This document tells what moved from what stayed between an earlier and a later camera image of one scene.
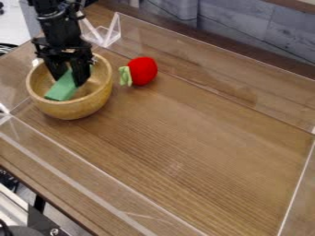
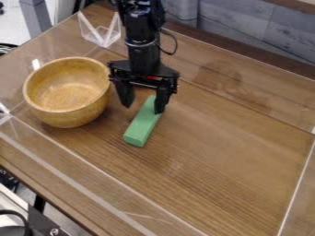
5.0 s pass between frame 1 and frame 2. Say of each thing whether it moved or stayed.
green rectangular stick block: moved
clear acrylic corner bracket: stayed
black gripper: moved
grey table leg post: stayed
